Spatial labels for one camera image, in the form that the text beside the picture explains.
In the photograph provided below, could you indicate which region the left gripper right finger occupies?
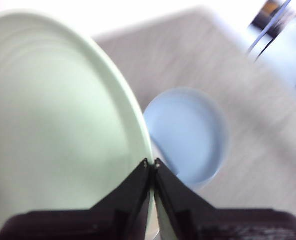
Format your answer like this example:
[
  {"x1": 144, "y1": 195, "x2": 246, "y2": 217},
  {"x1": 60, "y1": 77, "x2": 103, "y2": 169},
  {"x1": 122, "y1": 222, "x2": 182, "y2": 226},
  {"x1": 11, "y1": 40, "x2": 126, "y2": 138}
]
[{"x1": 154, "y1": 157, "x2": 296, "y2": 240}]

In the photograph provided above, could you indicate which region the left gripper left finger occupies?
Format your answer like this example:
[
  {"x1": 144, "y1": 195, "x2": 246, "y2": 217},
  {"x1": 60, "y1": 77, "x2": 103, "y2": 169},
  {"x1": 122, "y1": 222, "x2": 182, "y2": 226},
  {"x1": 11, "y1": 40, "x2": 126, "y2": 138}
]
[{"x1": 0, "y1": 157, "x2": 153, "y2": 240}]

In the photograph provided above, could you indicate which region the blurred dark metal frame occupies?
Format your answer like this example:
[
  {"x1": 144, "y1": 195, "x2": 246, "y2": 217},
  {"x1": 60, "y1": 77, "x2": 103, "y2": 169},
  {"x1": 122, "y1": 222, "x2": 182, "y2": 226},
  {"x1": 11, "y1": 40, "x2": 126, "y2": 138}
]
[{"x1": 246, "y1": 0, "x2": 296, "y2": 62}]

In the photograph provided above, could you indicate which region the blue round plate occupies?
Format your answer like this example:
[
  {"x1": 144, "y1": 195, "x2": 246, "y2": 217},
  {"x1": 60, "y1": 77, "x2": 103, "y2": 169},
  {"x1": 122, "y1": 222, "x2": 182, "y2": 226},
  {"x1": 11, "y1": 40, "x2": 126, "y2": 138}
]
[{"x1": 143, "y1": 87, "x2": 231, "y2": 189}]

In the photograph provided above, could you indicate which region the green round plate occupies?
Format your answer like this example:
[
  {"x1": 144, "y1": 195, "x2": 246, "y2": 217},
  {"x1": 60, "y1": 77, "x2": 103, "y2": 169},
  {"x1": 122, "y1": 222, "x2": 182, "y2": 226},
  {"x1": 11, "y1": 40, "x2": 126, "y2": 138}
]
[{"x1": 0, "y1": 9, "x2": 164, "y2": 240}]

